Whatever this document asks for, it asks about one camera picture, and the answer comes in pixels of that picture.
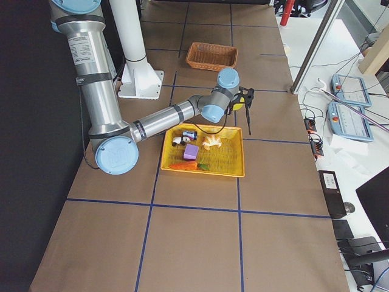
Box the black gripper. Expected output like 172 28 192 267
231 92 245 110

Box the yellow tape roll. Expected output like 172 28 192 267
232 97 246 111

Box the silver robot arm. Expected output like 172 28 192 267
50 1 242 175

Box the brown wicker basket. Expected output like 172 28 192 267
185 42 238 72

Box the yellow wicker basket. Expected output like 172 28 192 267
161 123 245 177

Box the toy croissant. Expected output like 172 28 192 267
202 136 222 151

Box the purple foam block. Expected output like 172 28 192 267
183 144 199 161

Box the toy panda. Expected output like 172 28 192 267
172 136 191 147

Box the toy carrot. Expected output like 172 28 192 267
169 161 209 171

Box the black power strip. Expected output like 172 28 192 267
303 117 324 159

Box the red cylinder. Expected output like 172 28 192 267
280 0 295 27

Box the lower teach pendant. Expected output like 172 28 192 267
327 102 374 142

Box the teach pendant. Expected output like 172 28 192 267
327 102 374 142
331 74 372 108

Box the upper teach pendant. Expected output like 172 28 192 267
331 74 372 108

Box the black power box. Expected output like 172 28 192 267
318 170 346 219

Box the black monitor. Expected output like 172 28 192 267
356 169 388 242

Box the black monitor stand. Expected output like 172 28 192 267
337 236 388 273

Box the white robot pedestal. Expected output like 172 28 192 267
109 0 164 100

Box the aluminium frame post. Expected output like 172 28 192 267
290 0 345 94

